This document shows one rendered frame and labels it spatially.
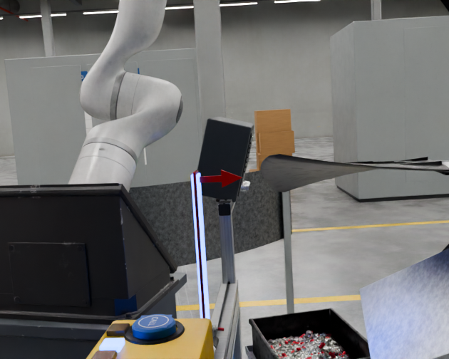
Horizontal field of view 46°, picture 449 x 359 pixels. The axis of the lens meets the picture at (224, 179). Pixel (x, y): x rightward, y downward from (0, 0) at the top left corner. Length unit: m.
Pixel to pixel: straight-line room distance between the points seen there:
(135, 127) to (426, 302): 0.69
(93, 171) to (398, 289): 0.61
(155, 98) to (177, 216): 1.39
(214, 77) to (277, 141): 3.99
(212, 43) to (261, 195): 2.50
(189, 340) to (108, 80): 0.82
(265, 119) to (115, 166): 7.77
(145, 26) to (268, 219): 1.83
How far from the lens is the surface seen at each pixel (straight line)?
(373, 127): 6.95
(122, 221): 0.88
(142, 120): 1.16
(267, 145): 8.84
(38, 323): 0.99
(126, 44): 1.20
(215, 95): 5.01
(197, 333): 0.51
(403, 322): 0.74
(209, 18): 5.08
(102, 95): 1.22
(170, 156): 6.77
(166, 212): 2.50
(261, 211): 2.81
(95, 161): 1.09
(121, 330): 0.52
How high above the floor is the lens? 1.27
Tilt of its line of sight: 7 degrees down
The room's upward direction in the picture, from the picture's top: 3 degrees counter-clockwise
